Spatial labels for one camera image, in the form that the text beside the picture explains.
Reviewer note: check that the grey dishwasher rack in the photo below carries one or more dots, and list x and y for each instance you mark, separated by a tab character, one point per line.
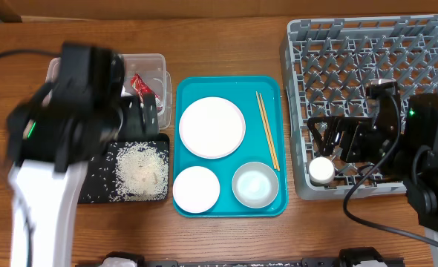
326	65

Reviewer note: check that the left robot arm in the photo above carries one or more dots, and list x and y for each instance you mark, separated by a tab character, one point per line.
53	136

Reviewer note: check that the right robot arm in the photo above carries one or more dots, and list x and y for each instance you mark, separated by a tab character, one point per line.
404	149

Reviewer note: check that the red snack wrapper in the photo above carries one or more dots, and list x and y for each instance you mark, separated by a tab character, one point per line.
142	89

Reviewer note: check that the wooden chopstick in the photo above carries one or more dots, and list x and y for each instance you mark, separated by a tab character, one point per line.
270	133
265	130

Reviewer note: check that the white paper cup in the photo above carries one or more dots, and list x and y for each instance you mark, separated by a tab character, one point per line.
321	171

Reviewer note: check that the clear plastic storage bin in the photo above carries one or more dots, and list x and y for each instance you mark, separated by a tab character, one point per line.
152	70

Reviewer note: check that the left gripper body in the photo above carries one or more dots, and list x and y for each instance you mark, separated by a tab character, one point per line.
132	124

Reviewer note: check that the pile of cooked rice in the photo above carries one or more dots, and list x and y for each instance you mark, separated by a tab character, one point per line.
141	172

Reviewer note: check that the teal plastic serving tray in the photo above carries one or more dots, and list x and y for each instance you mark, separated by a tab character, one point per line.
240	90

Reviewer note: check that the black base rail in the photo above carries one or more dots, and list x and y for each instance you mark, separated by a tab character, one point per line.
305	262

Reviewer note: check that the large white plate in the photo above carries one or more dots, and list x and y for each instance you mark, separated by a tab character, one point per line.
212	127

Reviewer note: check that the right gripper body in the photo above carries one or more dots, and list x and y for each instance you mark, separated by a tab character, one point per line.
362	142

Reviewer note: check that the black plastic tray bin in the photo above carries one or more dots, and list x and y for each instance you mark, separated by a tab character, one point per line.
130	170

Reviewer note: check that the grey-white bowl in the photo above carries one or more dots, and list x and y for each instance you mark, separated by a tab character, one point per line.
255	185

